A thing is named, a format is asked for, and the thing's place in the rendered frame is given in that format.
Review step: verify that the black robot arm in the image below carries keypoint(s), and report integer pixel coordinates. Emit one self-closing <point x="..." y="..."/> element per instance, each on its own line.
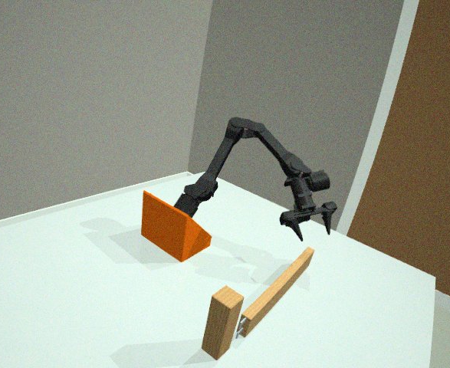
<point x="206" y="185"/>

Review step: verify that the wooden rail with steel hooks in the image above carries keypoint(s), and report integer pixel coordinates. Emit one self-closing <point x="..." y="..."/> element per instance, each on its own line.
<point x="263" y="304"/>

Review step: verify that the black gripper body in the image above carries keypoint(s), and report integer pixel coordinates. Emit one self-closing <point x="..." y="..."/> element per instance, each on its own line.
<point x="306" y="206"/>

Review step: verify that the wooden post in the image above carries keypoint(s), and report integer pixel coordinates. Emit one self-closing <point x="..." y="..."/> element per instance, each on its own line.
<point x="221" y="321"/>

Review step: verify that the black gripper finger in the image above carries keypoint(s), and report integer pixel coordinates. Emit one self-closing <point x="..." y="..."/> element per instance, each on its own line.
<point x="327" y="219"/>
<point x="293" y="224"/>

